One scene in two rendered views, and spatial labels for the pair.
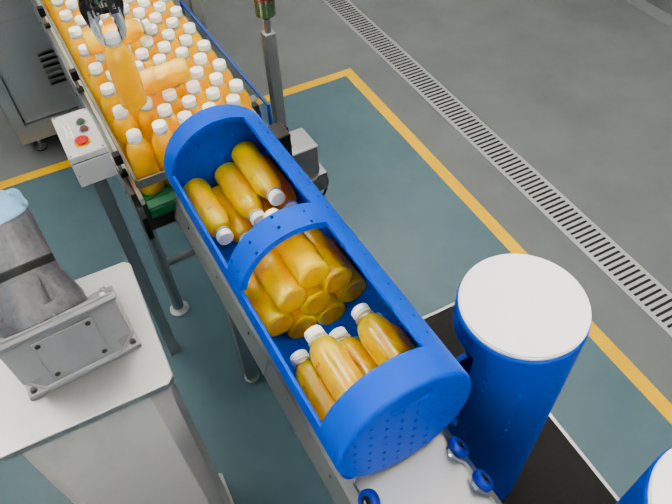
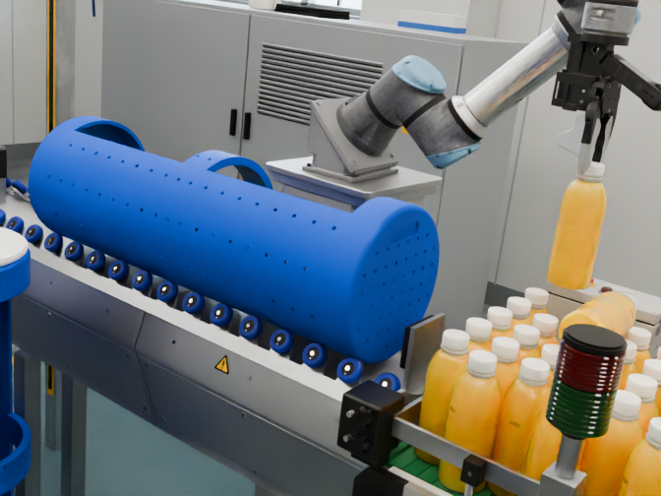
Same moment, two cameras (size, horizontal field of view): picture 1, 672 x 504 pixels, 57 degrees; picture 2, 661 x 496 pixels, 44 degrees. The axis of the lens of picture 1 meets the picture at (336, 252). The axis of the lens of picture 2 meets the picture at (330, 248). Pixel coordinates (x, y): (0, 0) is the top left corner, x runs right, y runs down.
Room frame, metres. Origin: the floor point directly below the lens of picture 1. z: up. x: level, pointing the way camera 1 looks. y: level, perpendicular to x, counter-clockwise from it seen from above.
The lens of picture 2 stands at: (2.36, -0.42, 1.56)
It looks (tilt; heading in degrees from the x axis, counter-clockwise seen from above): 17 degrees down; 153
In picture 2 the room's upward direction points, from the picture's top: 6 degrees clockwise
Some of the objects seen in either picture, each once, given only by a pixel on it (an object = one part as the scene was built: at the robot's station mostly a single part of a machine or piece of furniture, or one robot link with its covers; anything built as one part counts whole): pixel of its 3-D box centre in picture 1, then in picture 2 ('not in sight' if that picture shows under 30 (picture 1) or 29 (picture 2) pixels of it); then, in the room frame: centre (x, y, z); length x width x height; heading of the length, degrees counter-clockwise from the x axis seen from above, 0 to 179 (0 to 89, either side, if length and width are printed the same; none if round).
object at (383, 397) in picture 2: (274, 145); (372, 423); (1.43, 0.16, 0.95); 0.10 x 0.07 x 0.10; 117
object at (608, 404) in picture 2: (264, 6); (580, 401); (1.81, 0.17, 1.18); 0.06 x 0.06 x 0.05
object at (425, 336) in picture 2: not in sight; (419, 352); (1.30, 0.32, 0.99); 0.10 x 0.02 x 0.12; 117
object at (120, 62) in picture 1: (124, 73); (578, 229); (1.41, 0.52, 1.24); 0.07 x 0.07 x 0.19
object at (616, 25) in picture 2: not in sight; (607, 21); (1.39, 0.50, 1.56); 0.08 x 0.08 x 0.05
